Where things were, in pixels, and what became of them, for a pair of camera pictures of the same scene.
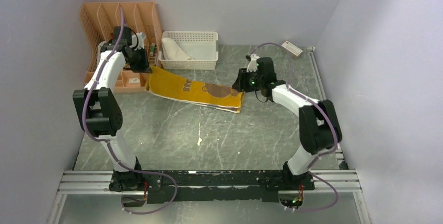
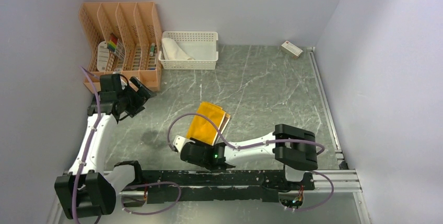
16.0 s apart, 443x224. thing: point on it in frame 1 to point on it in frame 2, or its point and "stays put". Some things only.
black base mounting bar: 222,186 stays put
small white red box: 292,48 stays put
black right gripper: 240,85 to 198,144
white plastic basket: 189,50 stays put
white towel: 172,51 stays put
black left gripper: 144,68 to 139,99
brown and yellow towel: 212,95 to 201,129
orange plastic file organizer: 143,19 stays put
